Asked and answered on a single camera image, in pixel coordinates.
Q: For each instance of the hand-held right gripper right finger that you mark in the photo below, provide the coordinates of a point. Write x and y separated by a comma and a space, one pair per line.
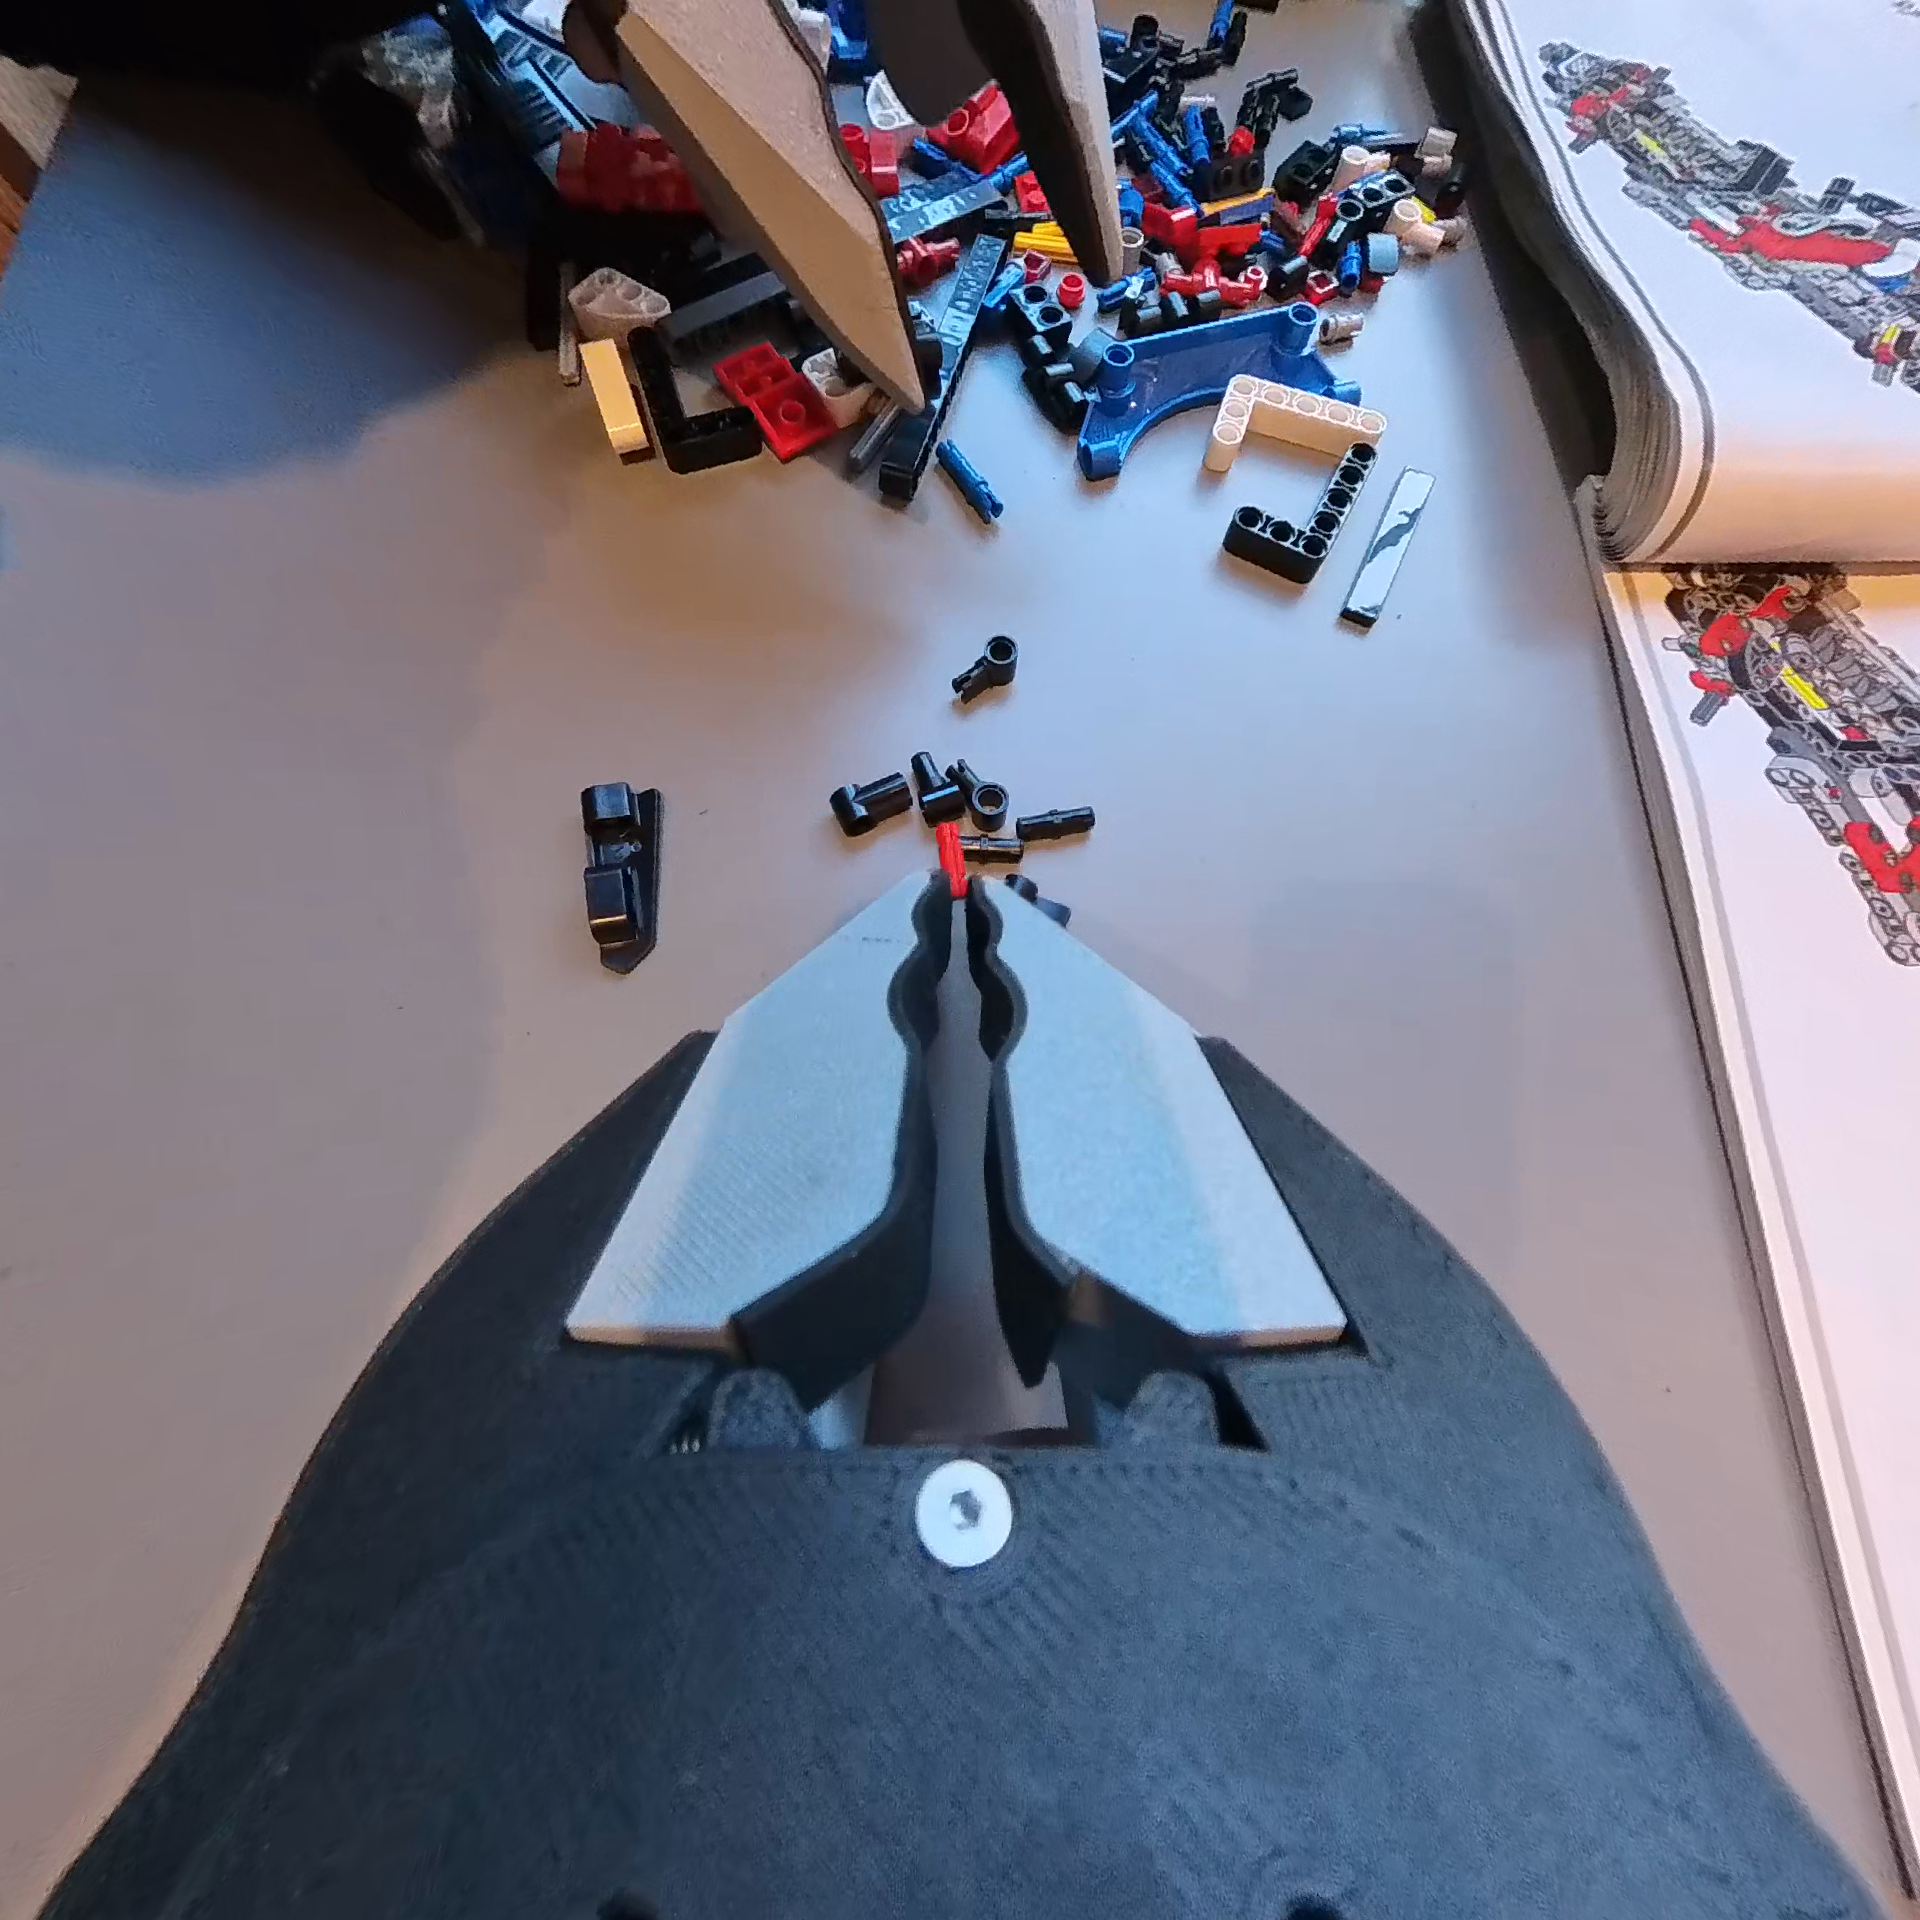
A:
1142, 1170

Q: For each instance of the red pin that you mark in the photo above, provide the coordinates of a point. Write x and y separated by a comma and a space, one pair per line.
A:
950, 856

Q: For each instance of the black L-shaped beam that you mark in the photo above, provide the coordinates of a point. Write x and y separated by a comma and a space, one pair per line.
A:
1306, 516

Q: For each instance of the large black angled beam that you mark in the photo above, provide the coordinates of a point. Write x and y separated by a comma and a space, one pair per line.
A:
682, 428

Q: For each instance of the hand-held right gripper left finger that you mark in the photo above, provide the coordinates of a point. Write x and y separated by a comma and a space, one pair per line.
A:
751, 1185

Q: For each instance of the black angled panel piece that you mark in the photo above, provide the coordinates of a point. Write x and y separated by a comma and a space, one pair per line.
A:
620, 873

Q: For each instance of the open instruction booklet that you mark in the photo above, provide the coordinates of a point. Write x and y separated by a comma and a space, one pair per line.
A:
1769, 480

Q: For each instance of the white L-shaped beam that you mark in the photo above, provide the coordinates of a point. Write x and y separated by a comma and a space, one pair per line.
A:
1290, 408

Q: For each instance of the blue arch panel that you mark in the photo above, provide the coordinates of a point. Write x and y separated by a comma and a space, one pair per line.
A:
1185, 382

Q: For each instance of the pile of mixed building bricks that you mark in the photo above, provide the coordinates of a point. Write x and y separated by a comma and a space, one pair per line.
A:
1201, 225

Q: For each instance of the red square brick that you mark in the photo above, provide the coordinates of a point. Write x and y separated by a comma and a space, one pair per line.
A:
774, 393

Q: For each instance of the black flat tile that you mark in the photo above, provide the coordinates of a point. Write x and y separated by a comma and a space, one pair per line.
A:
1388, 545

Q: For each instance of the tan flat tile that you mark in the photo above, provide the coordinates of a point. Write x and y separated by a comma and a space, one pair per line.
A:
615, 393

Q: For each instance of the partly built toy car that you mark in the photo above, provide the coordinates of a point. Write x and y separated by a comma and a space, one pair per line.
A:
503, 89

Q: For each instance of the black elbow connector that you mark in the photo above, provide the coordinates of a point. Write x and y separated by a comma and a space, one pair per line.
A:
988, 804
870, 802
937, 780

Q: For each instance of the blue pin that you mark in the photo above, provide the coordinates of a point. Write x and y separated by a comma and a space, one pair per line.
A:
968, 480

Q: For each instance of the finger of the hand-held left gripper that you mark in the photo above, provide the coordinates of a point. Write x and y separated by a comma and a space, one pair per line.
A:
764, 164
1073, 120

